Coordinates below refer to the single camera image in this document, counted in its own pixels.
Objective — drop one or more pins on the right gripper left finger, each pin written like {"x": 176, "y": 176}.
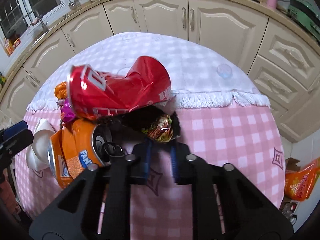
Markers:
{"x": 96, "y": 205}

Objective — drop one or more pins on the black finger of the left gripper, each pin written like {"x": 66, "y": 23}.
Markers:
{"x": 13, "y": 140}

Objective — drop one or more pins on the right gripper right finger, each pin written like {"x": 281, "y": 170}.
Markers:
{"x": 225, "y": 204}

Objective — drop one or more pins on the white paper cup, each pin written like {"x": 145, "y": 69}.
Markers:
{"x": 37, "y": 153}

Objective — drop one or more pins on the orange Fanta can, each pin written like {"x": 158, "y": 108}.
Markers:
{"x": 77, "y": 145}

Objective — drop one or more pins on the crushed red cola can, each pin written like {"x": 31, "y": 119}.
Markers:
{"x": 94, "y": 95}

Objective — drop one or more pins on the shiny foil candy wrapper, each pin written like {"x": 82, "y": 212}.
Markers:
{"x": 160, "y": 130}

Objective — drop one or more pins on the dark kitchen window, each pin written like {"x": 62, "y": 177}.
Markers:
{"x": 17, "y": 15}

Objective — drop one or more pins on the cream kitchen cabinets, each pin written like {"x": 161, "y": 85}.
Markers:
{"x": 279, "y": 56}

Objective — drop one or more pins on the purple candy wrapper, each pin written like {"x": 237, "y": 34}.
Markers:
{"x": 67, "y": 113}

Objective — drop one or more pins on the orange snack wrapper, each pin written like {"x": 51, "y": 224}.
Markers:
{"x": 60, "y": 90}

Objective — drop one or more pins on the brown cardboard box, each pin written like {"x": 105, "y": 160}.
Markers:
{"x": 288, "y": 206}

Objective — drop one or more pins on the orange rice bag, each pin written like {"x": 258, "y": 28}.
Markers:
{"x": 299, "y": 184}

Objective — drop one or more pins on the pink checkered tablecloth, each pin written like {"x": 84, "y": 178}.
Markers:
{"x": 223, "y": 117}

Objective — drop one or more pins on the chrome sink faucet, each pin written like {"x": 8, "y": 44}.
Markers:
{"x": 37, "y": 20}

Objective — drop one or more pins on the green appliance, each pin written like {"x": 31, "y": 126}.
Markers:
{"x": 304, "y": 15}

